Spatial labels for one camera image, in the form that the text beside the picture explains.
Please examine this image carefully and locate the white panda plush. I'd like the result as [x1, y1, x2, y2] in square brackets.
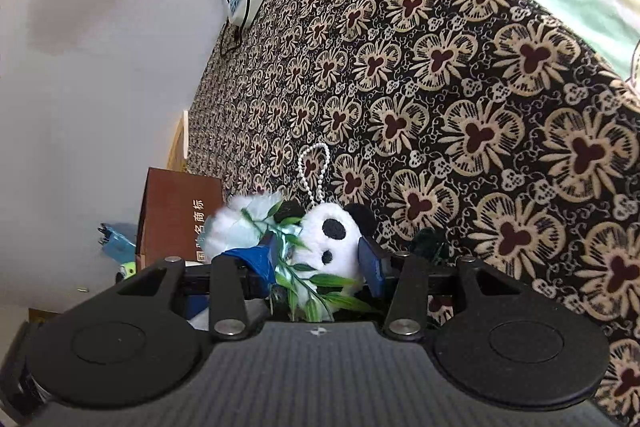
[198, 142, 376, 322]

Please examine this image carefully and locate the brown cardboard box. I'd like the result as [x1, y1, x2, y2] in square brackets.
[134, 168, 224, 270]

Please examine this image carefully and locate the green frog toy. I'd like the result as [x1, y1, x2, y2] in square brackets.
[116, 261, 137, 282]

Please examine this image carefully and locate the blue paper box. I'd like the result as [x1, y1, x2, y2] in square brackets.
[98, 222, 137, 265]

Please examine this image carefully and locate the floral patterned tablecloth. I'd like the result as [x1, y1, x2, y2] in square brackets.
[188, 0, 639, 426]

